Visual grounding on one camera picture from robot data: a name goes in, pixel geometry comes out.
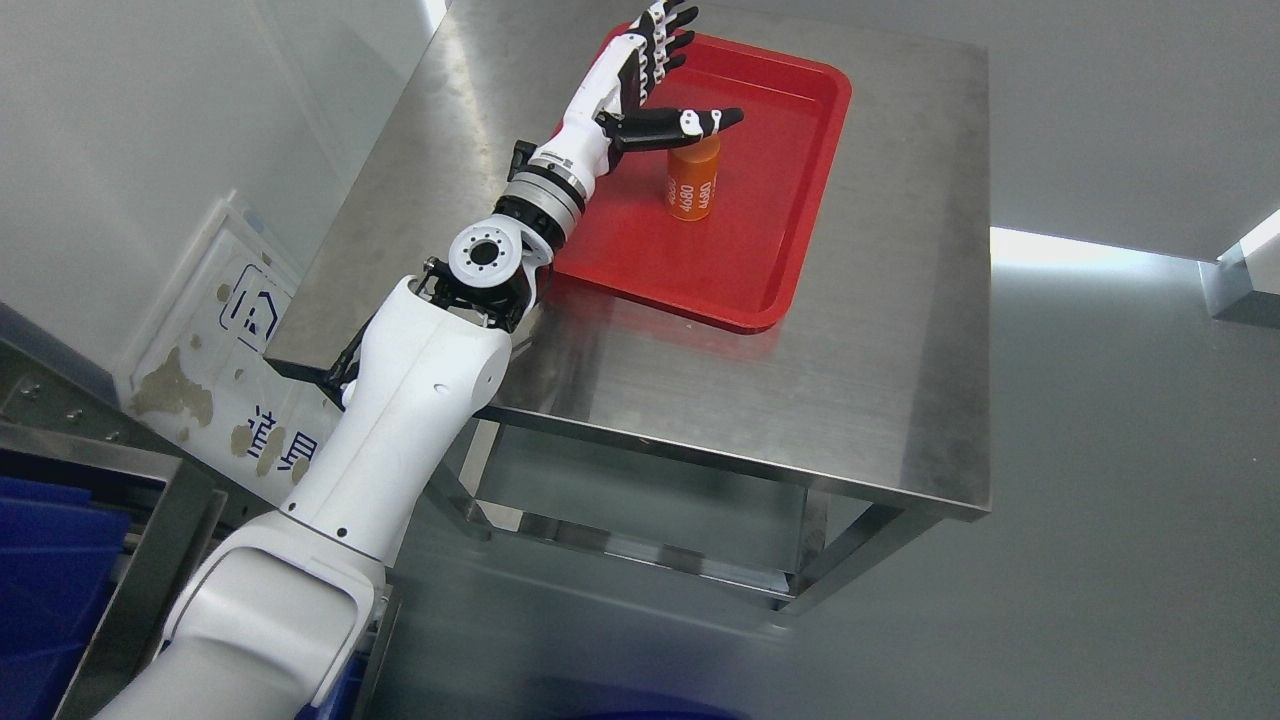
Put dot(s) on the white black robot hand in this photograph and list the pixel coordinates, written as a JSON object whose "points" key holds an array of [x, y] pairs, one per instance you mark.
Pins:
{"points": [[609, 115]]}

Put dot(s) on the orange cylindrical capacitor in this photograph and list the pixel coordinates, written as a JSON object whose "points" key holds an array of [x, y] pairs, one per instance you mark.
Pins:
{"points": [[691, 179]]}

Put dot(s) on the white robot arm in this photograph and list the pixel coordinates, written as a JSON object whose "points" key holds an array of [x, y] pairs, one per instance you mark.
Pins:
{"points": [[270, 620]]}

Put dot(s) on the red plastic tray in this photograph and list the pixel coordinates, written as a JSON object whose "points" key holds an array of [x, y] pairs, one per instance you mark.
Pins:
{"points": [[738, 268]]}

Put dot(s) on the stainless steel table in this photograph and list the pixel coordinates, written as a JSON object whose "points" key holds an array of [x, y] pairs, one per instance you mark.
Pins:
{"points": [[871, 393]]}

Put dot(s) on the white floor sign sticker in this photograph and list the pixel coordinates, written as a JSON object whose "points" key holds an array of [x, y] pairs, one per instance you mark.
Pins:
{"points": [[200, 377]]}

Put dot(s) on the shallow blue plastic tray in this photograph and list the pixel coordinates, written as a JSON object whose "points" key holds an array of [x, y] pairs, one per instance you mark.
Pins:
{"points": [[58, 550]]}

